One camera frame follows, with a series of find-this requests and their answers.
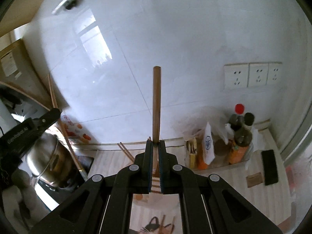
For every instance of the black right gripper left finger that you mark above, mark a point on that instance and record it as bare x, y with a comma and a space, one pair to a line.
102, 204

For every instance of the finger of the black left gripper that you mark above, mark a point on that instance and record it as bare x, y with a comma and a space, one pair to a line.
23, 136

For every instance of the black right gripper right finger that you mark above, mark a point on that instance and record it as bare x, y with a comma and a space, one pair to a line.
208, 203

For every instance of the steel cooking pot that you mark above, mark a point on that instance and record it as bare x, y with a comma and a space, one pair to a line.
49, 160

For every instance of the brown small card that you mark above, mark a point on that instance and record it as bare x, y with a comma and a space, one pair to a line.
254, 179

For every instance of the white snack bag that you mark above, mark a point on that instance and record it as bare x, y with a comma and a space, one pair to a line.
208, 147

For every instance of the wooden chopstick beside gripper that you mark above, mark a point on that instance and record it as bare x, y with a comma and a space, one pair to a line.
126, 152

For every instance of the orange label bottle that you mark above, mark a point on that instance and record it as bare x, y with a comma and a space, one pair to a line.
240, 145

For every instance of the striped cat placemat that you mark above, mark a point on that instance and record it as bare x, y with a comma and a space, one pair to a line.
273, 200

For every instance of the yellow box package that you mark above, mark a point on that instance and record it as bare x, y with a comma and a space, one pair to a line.
191, 153

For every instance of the fruit printed sticker strip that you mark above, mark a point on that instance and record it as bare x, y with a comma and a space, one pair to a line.
76, 132

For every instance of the black phone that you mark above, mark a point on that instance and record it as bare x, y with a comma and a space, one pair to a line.
269, 167

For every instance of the red capped sauce bottle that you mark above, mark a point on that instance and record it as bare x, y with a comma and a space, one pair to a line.
236, 120

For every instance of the triple white wall socket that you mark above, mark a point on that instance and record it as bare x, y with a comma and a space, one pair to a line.
250, 75

